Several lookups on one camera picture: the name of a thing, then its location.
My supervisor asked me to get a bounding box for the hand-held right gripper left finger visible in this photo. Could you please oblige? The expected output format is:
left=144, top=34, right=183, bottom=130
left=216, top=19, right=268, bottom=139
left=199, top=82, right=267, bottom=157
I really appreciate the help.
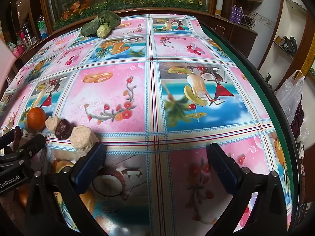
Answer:
left=25, top=142, right=107, bottom=236

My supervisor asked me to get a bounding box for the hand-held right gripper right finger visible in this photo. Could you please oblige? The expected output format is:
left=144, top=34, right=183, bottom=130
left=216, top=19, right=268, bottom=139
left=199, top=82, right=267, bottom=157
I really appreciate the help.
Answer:
left=206, top=143, right=292, bottom=236

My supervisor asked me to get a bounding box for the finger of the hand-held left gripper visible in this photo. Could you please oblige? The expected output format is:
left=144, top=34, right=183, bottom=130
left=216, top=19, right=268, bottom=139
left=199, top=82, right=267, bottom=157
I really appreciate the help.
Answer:
left=0, top=128, right=16, bottom=150
left=7, top=134, right=47, bottom=159

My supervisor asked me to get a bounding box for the dark red date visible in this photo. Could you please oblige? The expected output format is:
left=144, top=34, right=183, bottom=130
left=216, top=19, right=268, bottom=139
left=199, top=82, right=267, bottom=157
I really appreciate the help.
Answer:
left=54, top=119, right=74, bottom=139
left=13, top=126, right=23, bottom=150

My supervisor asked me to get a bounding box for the orange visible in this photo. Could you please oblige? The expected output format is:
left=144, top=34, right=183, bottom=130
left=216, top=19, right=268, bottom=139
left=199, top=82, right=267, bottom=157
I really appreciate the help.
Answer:
left=27, top=107, right=47, bottom=131

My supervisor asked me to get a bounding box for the beige cake piece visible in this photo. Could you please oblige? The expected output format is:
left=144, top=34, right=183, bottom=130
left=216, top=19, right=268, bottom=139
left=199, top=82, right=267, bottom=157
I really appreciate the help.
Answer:
left=45, top=115, right=61, bottom=133
left=70, top=125, right=99, bottom=156

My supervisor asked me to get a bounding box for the printed plastic tablecloth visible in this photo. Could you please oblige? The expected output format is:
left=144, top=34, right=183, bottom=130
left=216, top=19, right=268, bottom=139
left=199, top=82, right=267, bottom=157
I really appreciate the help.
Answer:
left=0, top=14, right=293, bottom=236

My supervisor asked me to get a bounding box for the dark red cloth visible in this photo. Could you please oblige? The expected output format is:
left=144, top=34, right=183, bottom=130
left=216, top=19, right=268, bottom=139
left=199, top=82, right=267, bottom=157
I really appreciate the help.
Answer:
left=290, top=103, right=306, bottom=138

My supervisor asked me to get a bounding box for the clear plastic bag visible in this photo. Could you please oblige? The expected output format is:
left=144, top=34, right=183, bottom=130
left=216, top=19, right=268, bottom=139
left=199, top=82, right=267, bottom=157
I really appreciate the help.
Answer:
left=274, top=70, right=306, bottom=126

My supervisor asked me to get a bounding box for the steel thermos flask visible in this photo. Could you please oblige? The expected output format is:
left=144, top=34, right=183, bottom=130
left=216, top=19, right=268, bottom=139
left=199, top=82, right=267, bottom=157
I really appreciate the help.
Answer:
left=21, top=22, right=37, bottom=46

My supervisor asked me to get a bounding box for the green label plastic bottle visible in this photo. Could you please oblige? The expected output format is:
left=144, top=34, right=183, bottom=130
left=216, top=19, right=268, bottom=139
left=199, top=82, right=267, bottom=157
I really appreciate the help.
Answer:
left=37, top=16, right=49, bottom=40

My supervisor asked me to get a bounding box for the low wooden cabinet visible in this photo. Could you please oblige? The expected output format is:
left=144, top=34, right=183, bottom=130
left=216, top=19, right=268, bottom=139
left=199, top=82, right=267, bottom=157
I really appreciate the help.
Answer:
left=197, top=12, right=259, bottom=57

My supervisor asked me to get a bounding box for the wooden display shelf unit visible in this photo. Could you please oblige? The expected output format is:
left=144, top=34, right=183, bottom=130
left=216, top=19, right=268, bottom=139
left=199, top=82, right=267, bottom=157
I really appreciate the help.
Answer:
left=0, top=0, right=53, bottom=62

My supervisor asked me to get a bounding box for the black bag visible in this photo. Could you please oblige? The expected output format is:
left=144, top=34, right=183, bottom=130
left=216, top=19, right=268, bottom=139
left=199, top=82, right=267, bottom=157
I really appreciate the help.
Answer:
left=282, top=36, right=298, bottom=54

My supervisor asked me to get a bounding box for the green bok choy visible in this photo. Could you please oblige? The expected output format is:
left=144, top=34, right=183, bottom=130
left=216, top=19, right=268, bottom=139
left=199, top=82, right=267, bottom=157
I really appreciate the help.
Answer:
left=81, top=10, right=121, bottom=38

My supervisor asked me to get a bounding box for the purple bottle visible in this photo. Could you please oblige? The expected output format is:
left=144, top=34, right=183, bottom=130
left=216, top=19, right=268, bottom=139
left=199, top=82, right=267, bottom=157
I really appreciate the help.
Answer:
left=237, top=6, right=245, bottom=25
left=230, top=5, right=238, bottom=24

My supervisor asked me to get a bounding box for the wooden corner shelf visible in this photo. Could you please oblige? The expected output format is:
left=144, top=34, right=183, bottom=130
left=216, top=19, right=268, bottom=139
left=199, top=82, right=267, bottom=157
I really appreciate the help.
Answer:
left=256, top=0, right=315, bottom=84

